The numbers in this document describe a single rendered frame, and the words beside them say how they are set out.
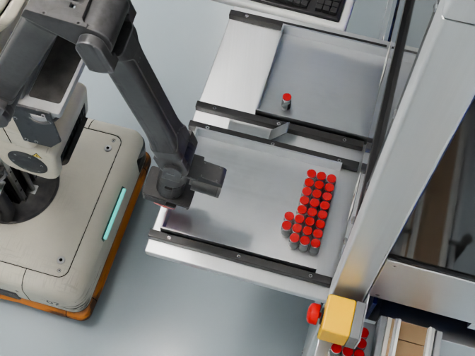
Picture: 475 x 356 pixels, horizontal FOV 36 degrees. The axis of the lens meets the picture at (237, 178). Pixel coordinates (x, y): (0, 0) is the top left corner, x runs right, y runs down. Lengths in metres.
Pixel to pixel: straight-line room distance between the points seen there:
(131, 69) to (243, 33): 0.79
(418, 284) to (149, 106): 0.55
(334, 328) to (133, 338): 1.17
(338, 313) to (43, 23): 0.73
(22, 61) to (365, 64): 0.92
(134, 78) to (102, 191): 1.24
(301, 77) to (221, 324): 0.97
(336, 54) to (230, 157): 0.39
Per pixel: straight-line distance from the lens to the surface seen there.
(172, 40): 2.97
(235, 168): 1.65
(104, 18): 1.03
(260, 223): 1.59
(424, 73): 0.79
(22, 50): 1.16
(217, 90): 1.76
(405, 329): 1.50
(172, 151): 1.28
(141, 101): 1.17
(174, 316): 2.44
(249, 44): 1.84
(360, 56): 1.84
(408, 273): 1.27
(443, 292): 1.32
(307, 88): 1.77
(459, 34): 0.74
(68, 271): 2.24
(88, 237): 2.27
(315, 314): 1.39
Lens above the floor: 2.34
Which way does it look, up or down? 63 degrees down
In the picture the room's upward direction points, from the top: 1 degrees clockwise
